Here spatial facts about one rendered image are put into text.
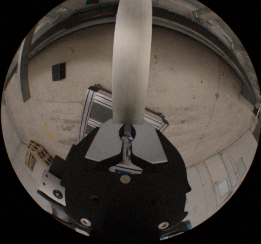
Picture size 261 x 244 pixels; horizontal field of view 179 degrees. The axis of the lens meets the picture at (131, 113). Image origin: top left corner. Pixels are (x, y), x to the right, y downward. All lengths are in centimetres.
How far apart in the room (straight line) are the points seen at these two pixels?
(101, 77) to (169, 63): 71
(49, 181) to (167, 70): 114
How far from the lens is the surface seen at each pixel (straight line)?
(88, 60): 104
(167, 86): 104
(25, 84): 26
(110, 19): 92
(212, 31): 43
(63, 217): 48
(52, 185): 33
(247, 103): 257
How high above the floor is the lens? 94
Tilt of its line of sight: 60 degrees down
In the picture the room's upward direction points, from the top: 180 degrees clockwise
